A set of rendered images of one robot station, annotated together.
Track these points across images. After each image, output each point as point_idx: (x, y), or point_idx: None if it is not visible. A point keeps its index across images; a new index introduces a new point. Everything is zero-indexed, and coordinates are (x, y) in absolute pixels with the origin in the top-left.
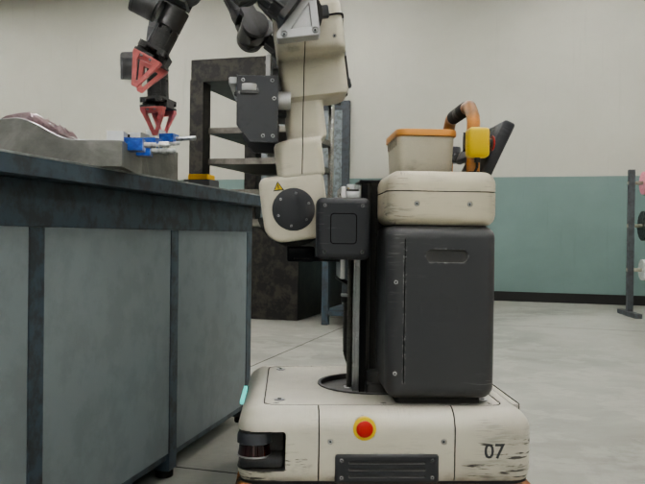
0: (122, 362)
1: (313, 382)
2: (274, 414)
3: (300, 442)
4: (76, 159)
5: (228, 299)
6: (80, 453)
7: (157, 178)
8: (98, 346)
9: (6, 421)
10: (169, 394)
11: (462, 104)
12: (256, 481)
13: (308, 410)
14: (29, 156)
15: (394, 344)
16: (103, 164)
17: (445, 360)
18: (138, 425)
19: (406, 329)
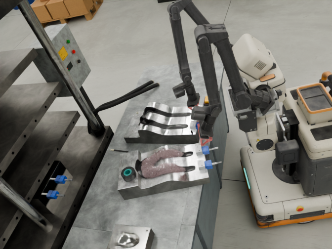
0: (210, 194)
1: (270, 170)
2: (269, 210)
3: (278, 215)
4: (193, 185)
5: (220, 112)
6: (210, 230)
7: (209, 146)
8: (207, 204)
9: None
10: (217, 173)
11: None
12: (264, 222)
13: (279, 206)
14: (194, 226)
15: (310, 187)
16: (203, 184)
17: (329, 187)
18: (215, 196)
19: (314, 184)
